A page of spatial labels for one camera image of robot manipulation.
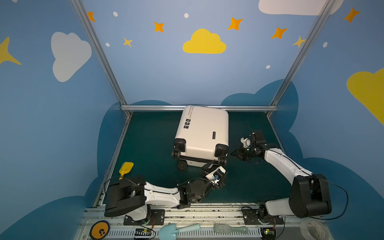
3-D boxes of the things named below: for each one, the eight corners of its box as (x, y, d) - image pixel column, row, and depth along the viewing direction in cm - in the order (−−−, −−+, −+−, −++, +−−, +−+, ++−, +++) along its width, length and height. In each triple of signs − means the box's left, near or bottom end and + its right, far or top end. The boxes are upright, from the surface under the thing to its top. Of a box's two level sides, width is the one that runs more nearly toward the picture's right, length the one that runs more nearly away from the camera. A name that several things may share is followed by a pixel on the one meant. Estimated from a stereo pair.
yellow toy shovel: (118, 179, 89) (116, 178, 87) (123, 163, 95) (122, 161, 93) (129, 179, 89) (128, 178, 87) (134, 163, 95) (132, 161, 94)
